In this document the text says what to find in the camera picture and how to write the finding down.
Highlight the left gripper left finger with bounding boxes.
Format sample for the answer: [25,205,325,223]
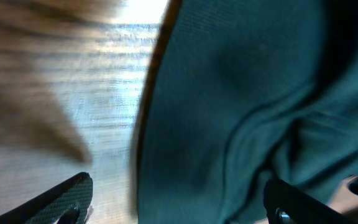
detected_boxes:
[0,172,93,224]

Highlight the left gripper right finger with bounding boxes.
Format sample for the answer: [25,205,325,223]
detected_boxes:
[264,179,355,224]

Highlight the black polo shirt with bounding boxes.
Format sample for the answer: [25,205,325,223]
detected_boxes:
[138,0,358,224]

